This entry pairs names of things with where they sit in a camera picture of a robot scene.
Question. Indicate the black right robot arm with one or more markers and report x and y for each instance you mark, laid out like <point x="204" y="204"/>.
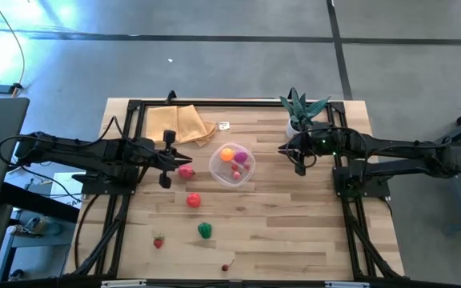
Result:
<point x="394" y="146"/>

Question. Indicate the orange toy fruit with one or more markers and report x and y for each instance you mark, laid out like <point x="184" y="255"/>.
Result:
<point x="227" y="154"/>

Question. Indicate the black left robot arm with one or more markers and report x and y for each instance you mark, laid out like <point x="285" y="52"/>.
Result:
<point x="94" y="154"/>

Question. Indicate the yellow folded cloth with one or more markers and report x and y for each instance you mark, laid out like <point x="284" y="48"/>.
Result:
<point x="162" y="122"/>

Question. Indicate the bright red toy cherry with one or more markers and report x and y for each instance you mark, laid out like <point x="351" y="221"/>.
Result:
<point x="234" y="167"/>

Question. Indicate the small pink toy fruit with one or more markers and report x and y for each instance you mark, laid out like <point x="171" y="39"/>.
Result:
<point x="237" y="175"/>

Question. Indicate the grey shelf cart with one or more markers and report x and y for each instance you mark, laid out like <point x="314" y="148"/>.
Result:
<point x="34" y="240"/>

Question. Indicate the white metal bracket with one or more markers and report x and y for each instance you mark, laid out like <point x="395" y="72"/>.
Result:
<point x="122" y="283"/>
<point x="346" y="284"/>

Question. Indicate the red apple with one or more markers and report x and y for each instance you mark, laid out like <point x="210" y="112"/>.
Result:
<point x="186" y="172"/>

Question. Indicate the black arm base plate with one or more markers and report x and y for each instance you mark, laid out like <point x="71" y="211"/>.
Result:
<point x="94" y="186"/>
<point x="358" y="189"/>

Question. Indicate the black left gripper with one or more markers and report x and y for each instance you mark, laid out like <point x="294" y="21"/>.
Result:
<point x="162" y="158"/>

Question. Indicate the black aluminium table frame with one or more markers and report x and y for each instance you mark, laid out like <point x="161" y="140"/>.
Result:
<point x="254" y="103"/>

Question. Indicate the red toy tomato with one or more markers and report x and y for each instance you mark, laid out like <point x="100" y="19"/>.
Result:
<point x="193" y="200"/>

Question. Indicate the red toy raspberry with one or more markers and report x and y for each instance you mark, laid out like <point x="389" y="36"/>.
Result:
<point x="247" y="166"/>

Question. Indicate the green toy bell pepper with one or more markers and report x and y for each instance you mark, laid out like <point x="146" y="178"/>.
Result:
<point x="204" y="230"/>

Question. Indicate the green plant in white pot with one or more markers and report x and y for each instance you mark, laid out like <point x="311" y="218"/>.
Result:
<point x="300" y="114"/>

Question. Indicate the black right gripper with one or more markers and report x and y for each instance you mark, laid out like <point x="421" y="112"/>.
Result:
<point x="316" y="144"/>

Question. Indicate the purple toy cabbage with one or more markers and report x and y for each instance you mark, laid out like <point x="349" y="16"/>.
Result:
<point x="241" y="156"/>

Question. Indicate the clear plastic tupperware container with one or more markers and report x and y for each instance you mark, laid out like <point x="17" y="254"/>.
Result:
<point x="222" y="178"/>

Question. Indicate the red toy strawberry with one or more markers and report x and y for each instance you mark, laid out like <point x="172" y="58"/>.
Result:
<point x="158" y="242"/>

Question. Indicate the white handwritten paper label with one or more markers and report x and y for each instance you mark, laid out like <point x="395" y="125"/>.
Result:
<point x="224" y="125"/>

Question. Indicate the white paper box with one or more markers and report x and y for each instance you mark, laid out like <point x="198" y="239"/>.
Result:
<point x="66" y="192"/>

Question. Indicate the dark red toy cherry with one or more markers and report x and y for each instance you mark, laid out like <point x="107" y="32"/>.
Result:
<point x="225" y="267"/>

